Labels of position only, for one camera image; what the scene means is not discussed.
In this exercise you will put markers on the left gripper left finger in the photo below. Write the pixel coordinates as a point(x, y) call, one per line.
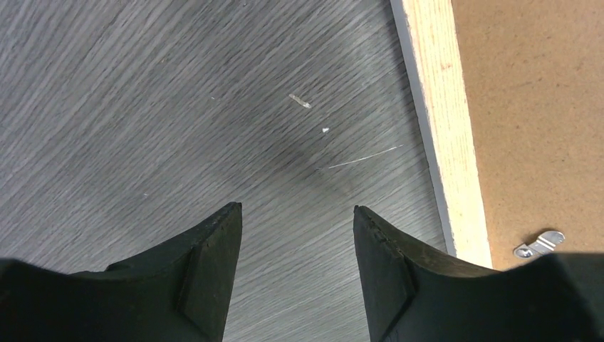
point(179, 290)

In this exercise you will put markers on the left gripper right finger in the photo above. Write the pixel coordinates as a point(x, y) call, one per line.
point(414, 292)

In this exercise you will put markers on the brown backing board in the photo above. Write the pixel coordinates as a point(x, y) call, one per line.
point(533, 72)

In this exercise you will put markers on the white wooden picture frame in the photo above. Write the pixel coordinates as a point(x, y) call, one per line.
point(428, 39)

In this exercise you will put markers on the silver turn clip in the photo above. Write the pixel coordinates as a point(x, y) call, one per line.
point(545, 243)

